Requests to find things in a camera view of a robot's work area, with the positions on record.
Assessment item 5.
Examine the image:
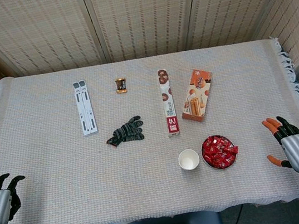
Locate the beige woven tablecloth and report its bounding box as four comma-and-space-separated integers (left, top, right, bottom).
0, 33, 299, 224

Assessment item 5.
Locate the round steel plate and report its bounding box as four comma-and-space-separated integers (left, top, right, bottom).
199, 132, 241, 172

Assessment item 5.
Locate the white paper cup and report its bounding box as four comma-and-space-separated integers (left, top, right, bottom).
177, 147, 202, 173

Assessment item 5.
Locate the orange egg roll biscuit box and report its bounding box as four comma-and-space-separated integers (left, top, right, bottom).
174, 66, 219, 126

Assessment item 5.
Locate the white folding laptop stand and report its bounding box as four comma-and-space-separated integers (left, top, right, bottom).
72, 78, 99, 138

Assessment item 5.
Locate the long white biscuit box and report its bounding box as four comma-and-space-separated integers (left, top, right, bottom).
156, 67, 183, 139

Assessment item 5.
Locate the dark striped knit glove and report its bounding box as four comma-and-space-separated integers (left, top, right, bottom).
102, 114, 147, 149

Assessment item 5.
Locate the gold brown wrapped candy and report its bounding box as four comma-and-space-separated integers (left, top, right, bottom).
114, 76, 130, 95

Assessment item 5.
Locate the thin black floor cable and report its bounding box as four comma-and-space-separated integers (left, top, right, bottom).
231, 204, 246, 224

